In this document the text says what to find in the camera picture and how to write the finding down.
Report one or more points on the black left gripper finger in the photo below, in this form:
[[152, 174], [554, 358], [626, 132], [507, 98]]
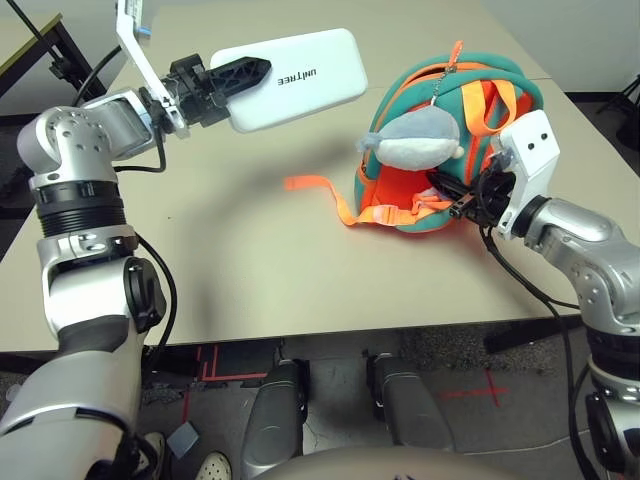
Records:
[[240, 75]]

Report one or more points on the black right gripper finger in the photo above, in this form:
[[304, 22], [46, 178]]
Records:
[[450, 185]]

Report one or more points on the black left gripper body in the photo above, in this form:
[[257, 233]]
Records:
[[195, 92]]

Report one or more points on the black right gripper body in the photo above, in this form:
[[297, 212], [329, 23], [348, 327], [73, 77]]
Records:
[[492, 197]]

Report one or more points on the orange and teal backpack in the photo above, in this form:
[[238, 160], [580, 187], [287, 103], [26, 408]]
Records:
[[395, 187]]

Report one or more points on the white pencil case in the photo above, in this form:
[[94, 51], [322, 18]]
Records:
[[310, 85]]

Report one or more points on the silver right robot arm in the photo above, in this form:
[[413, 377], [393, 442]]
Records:
[[590, 240]]

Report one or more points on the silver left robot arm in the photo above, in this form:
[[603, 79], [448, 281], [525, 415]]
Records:
[[70, 140]]

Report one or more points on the grey plush shark toy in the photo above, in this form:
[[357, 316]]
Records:
[[415, 145]]

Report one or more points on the black clamp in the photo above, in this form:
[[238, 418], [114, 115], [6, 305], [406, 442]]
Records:
[[61, 67]]

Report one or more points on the black table foot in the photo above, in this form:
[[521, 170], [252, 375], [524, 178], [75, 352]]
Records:
[[530, 337]]

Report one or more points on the black round bag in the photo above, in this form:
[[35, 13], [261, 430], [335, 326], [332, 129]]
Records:
[[631, 130]]

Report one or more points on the black framed side table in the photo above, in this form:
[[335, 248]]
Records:
[[30, 45]]

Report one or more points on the black tripod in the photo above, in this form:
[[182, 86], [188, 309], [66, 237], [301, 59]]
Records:
[[630, 92]]

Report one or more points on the black foam floor mat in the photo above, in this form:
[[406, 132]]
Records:
[[10, 170]]

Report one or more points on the grey right robot leg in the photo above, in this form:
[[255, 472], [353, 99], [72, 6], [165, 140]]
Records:
[[410, 405]]

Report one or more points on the grey robot leg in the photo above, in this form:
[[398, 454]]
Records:
[[410, 405], [275, 415]]

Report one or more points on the grey left robot leg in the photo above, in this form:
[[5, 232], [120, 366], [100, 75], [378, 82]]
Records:
[[275, 415]]

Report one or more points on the beige robot torso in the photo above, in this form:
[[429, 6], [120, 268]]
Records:
[[375, 467]]

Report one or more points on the grey square pad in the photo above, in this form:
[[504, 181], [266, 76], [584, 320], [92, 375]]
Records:
[[182, 439]]

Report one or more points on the white perforated shoe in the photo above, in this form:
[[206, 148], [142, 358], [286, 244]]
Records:
[[214, 466], [156, 450]]

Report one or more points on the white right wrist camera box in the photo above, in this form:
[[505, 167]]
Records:
[[530, 150]]

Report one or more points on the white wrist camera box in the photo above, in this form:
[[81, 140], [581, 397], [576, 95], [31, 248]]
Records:
[[530, 150], [140, 55]]

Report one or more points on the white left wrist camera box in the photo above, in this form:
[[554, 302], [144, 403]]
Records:
[[140, 55]]

